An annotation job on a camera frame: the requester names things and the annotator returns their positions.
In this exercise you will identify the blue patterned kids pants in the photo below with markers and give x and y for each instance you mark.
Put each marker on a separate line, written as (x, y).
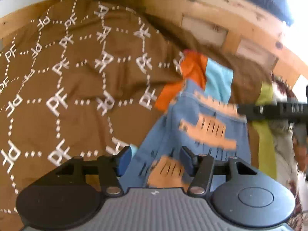
(194, 120)

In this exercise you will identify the brown PF patterned pillow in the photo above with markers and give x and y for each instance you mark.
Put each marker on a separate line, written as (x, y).
(81, 78)

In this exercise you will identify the wooden bed frame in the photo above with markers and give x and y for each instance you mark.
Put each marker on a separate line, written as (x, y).
(241, 28)

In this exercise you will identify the colourful striped bed cover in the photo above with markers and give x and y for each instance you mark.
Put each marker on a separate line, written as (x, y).
(229, 79)

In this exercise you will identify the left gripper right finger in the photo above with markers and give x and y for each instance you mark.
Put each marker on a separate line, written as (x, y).
(207, 173)

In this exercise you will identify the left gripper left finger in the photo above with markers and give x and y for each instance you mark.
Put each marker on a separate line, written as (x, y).
(109, 169)

